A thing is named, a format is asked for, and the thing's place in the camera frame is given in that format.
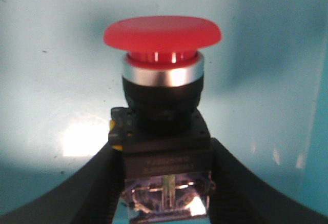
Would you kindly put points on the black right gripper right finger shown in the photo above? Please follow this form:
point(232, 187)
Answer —
point(242, 197)

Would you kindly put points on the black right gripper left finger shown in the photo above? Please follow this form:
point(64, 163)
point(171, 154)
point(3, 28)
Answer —
point(89, 196)

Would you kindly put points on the light blue plastic box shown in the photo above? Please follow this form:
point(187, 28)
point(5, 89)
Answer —
point(264, 97)

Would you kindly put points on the red push button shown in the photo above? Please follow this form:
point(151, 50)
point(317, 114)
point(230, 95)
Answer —
point(163, 139)

